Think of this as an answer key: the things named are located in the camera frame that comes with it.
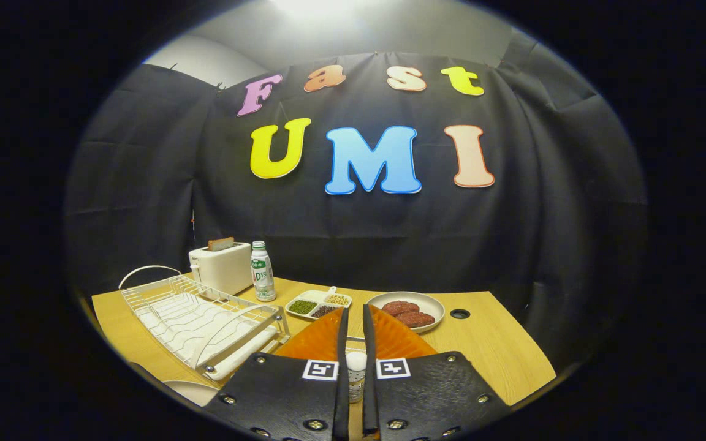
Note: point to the large beige plate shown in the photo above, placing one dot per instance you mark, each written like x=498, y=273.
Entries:
x=197, y=392

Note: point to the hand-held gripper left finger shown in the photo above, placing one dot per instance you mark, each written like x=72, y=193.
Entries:
x=342, y=343

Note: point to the brown toast slice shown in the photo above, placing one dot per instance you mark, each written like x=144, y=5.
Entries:
x=221, y=244

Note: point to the small beige meat plate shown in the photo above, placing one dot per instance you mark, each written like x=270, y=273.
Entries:
x=432, y=306

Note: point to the black backdrop cloth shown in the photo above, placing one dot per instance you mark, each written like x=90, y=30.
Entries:
x=512, y=245

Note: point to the white drip tray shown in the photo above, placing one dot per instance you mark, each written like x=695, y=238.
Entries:
x=181, y=318

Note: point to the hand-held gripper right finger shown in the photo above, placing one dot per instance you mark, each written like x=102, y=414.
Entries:
x=369, y=343

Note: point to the red meat patty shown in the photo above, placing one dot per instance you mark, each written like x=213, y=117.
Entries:
x=400, y=307
x=415, y=319

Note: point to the white divided dish with beans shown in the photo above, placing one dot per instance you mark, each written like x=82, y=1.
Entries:
x=313, y=296

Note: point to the white toaster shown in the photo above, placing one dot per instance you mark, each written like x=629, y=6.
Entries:
x=224, y=269

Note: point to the plastic bottle with green label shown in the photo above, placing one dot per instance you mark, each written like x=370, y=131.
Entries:
x=262, y=275

